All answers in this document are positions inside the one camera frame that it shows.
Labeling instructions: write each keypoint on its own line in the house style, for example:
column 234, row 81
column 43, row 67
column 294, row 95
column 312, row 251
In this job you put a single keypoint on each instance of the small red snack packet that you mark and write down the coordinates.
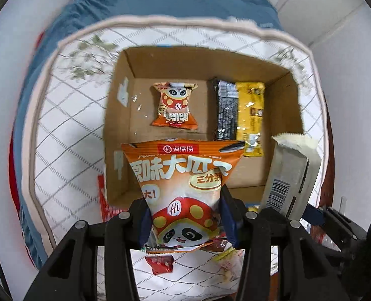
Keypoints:
column 158, row 264

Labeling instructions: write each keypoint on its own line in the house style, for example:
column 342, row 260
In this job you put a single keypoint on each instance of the white floral printed blanket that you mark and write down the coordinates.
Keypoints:
column 72, row 163

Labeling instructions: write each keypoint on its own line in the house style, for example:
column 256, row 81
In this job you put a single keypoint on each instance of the white door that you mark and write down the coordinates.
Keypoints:
column 313, row 12

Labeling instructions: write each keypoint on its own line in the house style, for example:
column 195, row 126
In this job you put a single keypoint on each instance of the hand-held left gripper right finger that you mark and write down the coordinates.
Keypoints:
column 228, row 221

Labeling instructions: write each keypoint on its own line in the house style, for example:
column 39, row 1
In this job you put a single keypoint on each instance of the black snack packet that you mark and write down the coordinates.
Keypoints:
column 226, row 113

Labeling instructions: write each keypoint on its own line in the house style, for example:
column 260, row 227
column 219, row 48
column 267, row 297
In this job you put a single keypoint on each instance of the beige snack packet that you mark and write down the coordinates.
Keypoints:
column 287, row 175

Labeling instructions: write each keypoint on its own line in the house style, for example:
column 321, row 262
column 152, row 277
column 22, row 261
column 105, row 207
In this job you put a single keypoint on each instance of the cardboard box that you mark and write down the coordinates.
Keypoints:
column 204, row 64

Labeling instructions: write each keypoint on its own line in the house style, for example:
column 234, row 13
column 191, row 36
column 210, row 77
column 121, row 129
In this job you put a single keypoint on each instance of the red white long packet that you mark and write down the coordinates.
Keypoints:
column 104, row 200

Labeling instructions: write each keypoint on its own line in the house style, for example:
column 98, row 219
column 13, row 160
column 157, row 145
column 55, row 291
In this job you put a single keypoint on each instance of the small orange panda packet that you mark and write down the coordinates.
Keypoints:
column 174, row 106

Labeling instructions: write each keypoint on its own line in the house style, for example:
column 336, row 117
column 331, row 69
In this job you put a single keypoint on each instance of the yellow white snack packet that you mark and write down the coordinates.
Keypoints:
column 230, row 263

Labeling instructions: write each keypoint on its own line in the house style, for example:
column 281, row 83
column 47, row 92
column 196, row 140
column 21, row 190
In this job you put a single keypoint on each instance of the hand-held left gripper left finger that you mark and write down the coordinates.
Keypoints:
column 145, row 227

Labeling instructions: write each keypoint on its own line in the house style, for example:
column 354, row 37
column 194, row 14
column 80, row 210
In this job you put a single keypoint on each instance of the large orange seed packet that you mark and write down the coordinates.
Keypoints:
column 179, row 182

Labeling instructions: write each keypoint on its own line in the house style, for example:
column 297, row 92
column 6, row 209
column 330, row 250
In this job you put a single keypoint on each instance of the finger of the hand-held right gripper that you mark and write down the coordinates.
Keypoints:
column 313, row 216

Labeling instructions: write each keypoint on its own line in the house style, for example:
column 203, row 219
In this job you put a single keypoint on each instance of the clear plastic snack packet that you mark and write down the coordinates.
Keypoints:
column 324, row 240

